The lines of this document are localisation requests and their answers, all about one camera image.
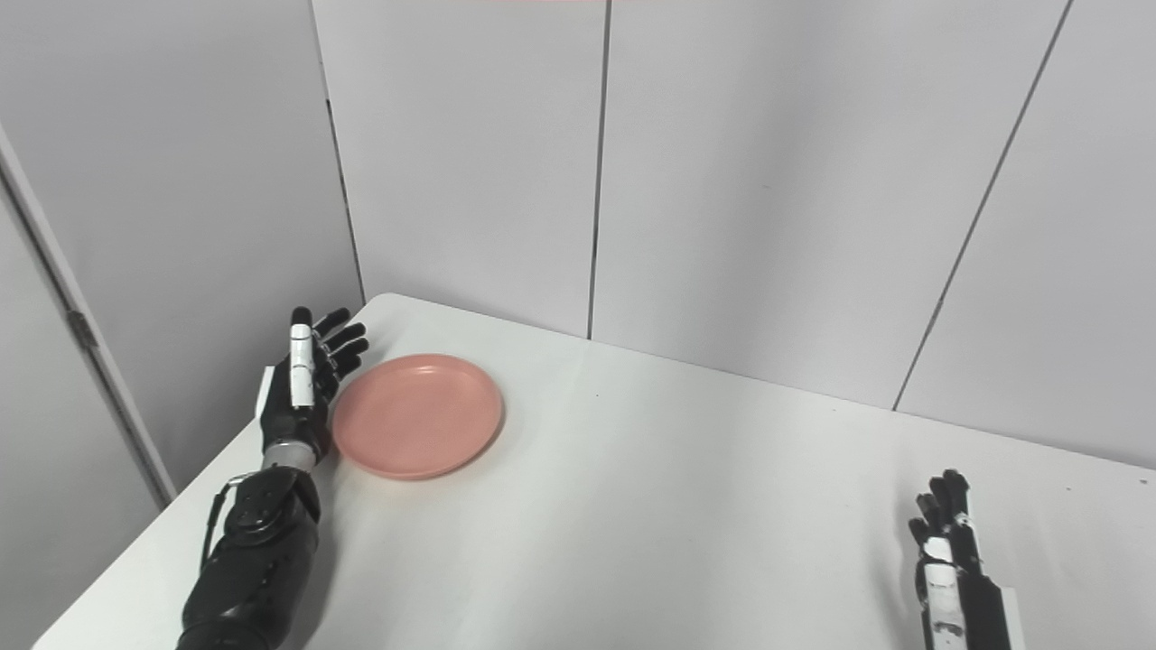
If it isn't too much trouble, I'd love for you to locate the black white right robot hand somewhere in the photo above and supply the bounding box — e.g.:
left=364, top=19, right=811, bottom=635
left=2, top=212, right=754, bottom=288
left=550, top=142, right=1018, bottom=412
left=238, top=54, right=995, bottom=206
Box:
left=909, top=469, right=1026, bottom=650

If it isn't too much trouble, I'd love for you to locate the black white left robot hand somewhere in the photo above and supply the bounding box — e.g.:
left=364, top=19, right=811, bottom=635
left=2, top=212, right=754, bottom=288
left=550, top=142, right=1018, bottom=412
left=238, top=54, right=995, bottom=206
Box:
left=259, top=307, right=370, bottom=466

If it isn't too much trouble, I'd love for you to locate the pink round plate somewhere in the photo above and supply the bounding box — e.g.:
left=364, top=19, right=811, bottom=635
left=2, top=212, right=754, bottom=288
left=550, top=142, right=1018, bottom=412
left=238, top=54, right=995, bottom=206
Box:
left=331, top=353, right=504, bottom=480

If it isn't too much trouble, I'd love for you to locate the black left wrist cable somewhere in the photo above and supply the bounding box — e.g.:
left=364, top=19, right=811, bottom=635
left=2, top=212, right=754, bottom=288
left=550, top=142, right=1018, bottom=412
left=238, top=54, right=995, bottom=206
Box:
left=199, top=473, right=256, bottom=574

